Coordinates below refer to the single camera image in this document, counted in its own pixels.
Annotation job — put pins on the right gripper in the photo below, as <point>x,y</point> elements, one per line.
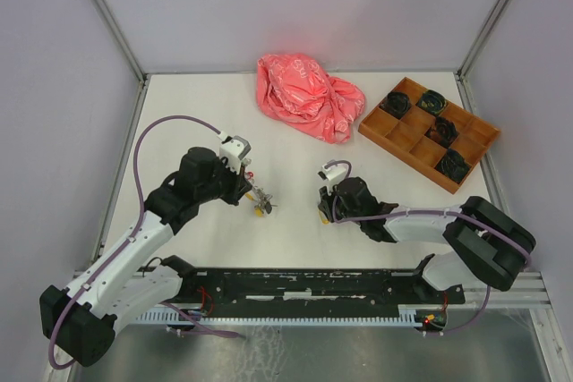
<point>325,204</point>

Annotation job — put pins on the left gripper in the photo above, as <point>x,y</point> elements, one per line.
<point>240,185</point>

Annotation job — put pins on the key with yellow tag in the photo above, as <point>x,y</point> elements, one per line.
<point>324,218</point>

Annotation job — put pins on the metal keyring with keys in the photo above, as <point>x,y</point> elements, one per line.
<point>262,200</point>

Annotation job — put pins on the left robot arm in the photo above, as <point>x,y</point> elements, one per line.
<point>84,318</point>

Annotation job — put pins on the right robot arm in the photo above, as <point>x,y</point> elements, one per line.
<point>486,247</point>

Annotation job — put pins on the pink crumpled cloth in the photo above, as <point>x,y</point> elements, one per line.
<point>295,90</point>

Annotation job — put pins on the black roll top left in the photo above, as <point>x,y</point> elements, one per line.
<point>396,103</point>

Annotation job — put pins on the black roll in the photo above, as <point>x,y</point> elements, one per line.
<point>396,103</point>
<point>443,132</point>
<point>453,166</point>
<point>432,102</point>

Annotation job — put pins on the black roll bottom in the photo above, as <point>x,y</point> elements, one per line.
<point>453,166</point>

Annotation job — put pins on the black roll middle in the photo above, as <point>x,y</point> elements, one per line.
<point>443,132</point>

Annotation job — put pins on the black roll top right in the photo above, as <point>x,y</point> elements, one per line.
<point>432,102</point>

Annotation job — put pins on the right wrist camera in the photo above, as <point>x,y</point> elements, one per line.
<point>333,173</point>

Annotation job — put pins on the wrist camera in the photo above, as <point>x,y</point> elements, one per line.
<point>234,150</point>
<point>333,173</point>

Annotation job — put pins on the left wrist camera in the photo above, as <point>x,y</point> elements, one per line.
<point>234,150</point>

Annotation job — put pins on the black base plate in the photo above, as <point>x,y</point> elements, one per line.
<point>222,286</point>

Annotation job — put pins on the white cable duct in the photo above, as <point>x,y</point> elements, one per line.
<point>161,315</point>

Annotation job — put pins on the aluminium frame rail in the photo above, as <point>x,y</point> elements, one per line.
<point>527,292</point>

